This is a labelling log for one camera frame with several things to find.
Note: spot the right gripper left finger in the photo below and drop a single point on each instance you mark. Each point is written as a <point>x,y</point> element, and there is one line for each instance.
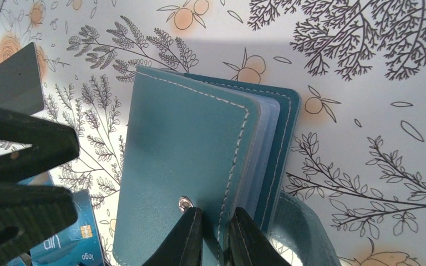
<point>183,245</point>

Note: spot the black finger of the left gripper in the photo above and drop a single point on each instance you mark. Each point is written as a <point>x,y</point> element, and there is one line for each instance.
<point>49,145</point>

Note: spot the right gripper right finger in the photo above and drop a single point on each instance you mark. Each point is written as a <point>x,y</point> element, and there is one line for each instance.
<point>248,246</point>

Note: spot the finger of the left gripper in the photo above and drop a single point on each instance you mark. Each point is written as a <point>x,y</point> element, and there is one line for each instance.
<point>31,214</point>

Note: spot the blue leather card holder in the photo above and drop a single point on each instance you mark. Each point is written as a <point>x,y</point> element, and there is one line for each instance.
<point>214,144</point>

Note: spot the black card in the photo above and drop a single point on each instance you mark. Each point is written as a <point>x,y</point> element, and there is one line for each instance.
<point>20,83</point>

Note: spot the blue UP logo card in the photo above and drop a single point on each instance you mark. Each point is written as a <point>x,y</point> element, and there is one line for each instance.
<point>79,244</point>

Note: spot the floral patterned table mat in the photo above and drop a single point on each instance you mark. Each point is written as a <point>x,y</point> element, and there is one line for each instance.
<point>359,155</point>

